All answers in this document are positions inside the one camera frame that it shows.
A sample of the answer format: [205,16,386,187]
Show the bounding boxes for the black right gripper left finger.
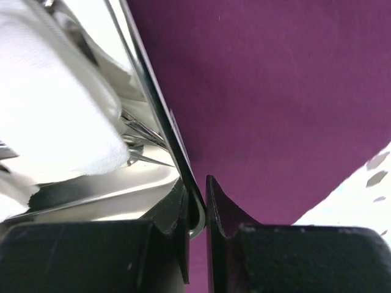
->
[1,183,189,292]

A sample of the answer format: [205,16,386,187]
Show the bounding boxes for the steel hemostat forceps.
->
[121,109,174,167]

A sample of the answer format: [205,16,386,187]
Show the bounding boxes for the white gauze pad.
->
[0,5,131,178]

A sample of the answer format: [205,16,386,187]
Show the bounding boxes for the stainless steel tray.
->
[5,1,206,237]

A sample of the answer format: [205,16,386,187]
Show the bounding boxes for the purple cloth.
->
[128,0,390,292]

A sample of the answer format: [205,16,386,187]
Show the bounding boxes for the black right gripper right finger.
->
[206,175,390,292]

